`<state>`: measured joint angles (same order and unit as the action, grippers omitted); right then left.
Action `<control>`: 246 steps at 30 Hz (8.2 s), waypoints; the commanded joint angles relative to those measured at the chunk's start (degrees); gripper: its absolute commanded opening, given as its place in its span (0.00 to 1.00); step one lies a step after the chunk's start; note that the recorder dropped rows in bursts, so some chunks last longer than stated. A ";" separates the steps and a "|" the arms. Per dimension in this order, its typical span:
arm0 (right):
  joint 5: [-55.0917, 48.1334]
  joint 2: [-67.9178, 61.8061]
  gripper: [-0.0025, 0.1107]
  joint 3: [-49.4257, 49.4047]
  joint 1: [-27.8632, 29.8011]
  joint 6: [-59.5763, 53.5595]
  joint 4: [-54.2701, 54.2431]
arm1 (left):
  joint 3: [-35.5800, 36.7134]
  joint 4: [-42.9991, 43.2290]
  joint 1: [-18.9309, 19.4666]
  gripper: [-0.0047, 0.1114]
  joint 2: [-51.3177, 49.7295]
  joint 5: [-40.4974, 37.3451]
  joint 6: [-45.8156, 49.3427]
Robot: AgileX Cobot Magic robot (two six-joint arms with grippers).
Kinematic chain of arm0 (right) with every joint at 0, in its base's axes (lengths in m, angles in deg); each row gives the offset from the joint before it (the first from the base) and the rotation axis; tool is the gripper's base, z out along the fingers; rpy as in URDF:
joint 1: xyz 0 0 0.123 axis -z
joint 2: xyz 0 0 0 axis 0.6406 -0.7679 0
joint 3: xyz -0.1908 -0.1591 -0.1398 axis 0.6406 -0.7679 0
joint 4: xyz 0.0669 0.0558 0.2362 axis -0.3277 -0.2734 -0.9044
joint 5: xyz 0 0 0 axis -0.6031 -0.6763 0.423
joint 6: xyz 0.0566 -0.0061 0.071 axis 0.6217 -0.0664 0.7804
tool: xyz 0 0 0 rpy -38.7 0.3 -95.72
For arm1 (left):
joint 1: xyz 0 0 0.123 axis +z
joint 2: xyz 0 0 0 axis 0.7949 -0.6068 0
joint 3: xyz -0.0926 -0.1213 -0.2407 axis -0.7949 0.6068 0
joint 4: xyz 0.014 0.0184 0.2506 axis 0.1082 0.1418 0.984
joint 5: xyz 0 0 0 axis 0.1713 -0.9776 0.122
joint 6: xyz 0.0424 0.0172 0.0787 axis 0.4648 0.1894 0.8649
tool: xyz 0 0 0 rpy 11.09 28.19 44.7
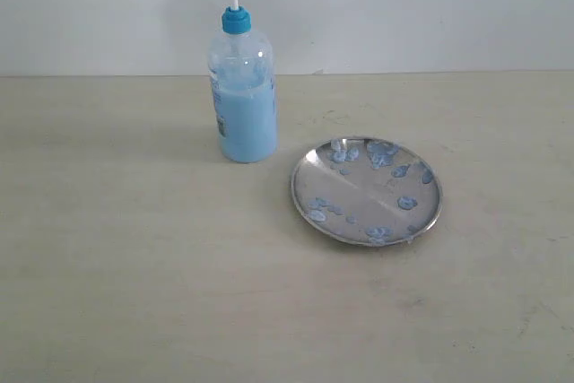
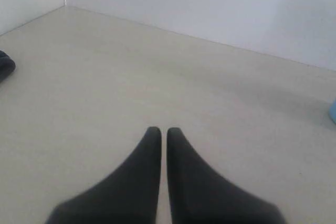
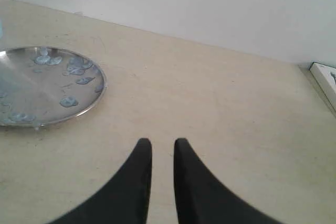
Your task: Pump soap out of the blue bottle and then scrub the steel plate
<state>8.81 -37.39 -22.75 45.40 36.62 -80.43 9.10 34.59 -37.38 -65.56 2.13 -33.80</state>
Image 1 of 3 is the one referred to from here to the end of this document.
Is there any round steel plate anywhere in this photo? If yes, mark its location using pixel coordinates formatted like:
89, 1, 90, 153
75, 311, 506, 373
290, 136, 443, 248

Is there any blue soap pump bottle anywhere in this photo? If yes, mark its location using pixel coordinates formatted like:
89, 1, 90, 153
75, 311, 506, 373
207, 0, 278, 163

